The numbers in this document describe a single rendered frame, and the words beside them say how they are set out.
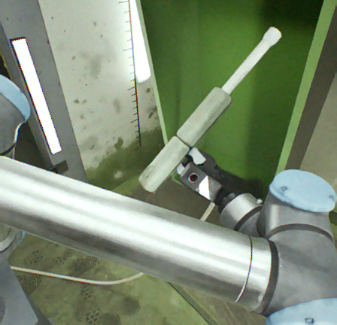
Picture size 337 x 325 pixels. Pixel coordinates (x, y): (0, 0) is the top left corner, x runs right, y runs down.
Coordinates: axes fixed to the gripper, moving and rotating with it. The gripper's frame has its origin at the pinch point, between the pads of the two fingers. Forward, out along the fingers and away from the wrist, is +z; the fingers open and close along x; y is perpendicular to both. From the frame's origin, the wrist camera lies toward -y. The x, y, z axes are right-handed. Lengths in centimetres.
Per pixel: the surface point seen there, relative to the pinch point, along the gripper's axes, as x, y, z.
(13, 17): -5, -29, 93
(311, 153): 39, 150, 29
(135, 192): -67, 95, 90
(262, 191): 0, 95, 15
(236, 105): 26, 61, 42
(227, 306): -61, 99, -13
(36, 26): -3, -20, 95
